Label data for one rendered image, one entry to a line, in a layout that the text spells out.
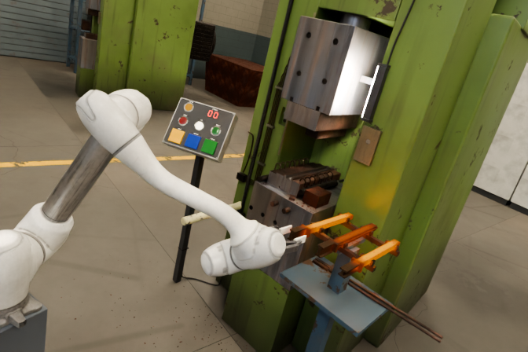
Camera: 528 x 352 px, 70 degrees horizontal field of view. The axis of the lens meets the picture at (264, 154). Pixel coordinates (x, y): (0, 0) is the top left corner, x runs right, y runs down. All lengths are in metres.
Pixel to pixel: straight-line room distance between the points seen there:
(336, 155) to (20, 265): 1.65
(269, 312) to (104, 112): 1.43
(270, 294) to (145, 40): 4.99
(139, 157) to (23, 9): 8.26
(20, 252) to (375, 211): 1.42
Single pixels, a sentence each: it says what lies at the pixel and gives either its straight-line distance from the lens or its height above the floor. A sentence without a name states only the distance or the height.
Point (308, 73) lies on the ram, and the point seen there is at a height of 1.52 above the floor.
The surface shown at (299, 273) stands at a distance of 1.76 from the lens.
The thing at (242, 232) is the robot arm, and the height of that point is 1.12.
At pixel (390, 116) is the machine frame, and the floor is 1.43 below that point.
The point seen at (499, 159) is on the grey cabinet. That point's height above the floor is 0.63.
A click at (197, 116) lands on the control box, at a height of 1.13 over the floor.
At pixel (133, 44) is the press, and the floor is 1.00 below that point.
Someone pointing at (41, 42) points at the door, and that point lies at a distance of 9.42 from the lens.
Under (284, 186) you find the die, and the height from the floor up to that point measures 0.94.
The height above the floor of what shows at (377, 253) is 0.97.
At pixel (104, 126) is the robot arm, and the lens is 1.13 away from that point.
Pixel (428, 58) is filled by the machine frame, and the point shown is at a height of 1.71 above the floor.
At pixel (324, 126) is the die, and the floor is 1.29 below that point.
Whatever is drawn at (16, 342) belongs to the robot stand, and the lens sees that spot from 1.61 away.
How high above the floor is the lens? 1.66
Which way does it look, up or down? 18 degrees down
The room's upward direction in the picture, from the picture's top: 14 degrees clockwise
